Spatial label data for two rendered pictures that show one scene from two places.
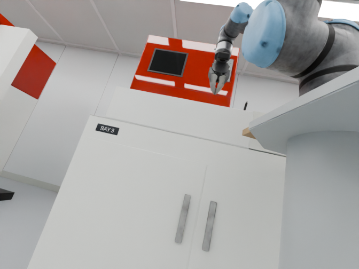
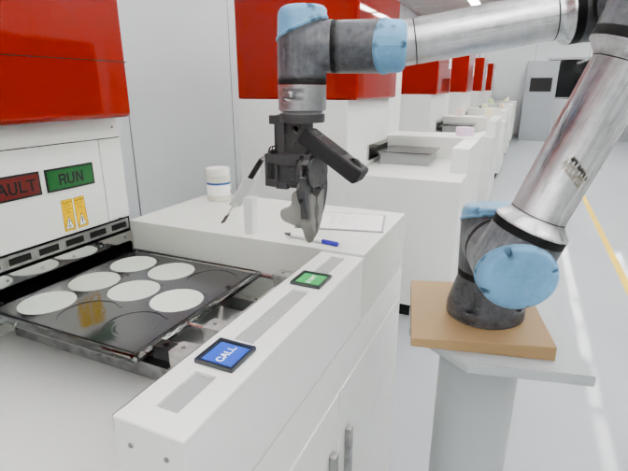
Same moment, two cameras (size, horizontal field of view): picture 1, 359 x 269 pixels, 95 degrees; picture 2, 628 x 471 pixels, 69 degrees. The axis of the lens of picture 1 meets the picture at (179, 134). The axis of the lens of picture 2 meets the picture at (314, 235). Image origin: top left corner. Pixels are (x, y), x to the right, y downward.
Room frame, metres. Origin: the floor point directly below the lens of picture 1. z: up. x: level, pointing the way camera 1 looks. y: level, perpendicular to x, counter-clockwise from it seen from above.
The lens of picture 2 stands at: (0.39, 0.60, 1.28)
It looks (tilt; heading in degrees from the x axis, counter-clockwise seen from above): 18 degrees down; 287
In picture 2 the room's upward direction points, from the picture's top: straight up
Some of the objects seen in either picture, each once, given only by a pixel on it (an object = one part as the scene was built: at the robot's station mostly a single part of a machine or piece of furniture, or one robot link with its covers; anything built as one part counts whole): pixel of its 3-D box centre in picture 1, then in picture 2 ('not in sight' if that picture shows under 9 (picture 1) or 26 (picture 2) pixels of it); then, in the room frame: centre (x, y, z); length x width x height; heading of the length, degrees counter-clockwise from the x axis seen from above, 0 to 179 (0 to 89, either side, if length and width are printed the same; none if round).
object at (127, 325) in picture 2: not in sight; (134, 291); (0.98, -0.09, 0.90); 0.34 x 0.34 x 0.01; 83
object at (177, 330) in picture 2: not in sight; (208, 308); (0.80, -0.07, 0.90); 0.38 x 0.01 x 0.01; 83
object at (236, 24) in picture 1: (241, 21); (369, 47); (0.53, -0.14, 1.34); 0.11 x 0.11 x 0.08; 9
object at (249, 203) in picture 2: not in sight; (244, 204); (0.85, -0.32, 1.03); 0.06 x 0.04 x 0.13; 173
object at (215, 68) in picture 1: (219, 67); (298, 151); (0.64, -0.11, 1.19); 0.09 x 0.08 x 0.12; 173
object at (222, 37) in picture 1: (226, 37); (304, 46); (0.63, -0.11, 1.34); 0.09 x 0.08 x 0.11; 9
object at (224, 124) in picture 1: (177, 118); (278, 351); (0.63, 0.02, 0.89); 0.55 x 0.09 x 0.14; 83
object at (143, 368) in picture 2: not in sight; (112, 355); (0.94, 0.04, 0.84); 0.50 x 0.02 x 0.03; 173
